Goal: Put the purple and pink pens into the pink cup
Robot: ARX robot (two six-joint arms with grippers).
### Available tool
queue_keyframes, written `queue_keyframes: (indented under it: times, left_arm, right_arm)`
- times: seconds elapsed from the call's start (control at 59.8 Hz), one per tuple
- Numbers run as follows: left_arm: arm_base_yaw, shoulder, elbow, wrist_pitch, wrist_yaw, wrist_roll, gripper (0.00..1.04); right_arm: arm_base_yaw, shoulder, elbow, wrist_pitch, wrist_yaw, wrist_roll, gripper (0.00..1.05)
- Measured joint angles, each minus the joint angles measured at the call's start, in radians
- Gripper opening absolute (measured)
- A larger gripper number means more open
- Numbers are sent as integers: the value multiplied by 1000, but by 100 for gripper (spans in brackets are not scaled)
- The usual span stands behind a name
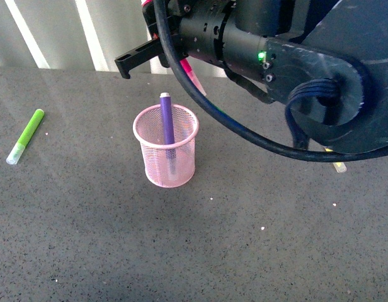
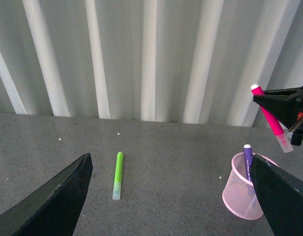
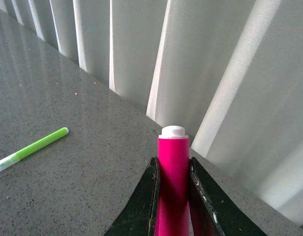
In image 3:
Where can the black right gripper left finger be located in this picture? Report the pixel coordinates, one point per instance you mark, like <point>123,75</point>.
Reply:
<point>138,218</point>

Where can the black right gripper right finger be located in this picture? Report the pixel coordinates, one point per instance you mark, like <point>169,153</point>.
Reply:
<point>212,212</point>

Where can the pink highlighter pen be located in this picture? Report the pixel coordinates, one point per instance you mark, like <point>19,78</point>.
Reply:
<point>173,155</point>

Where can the white pleated curtain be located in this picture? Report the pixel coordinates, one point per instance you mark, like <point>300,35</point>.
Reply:
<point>229,71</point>

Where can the green highlighter pen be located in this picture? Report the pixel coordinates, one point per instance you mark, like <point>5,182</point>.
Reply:
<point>32,148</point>

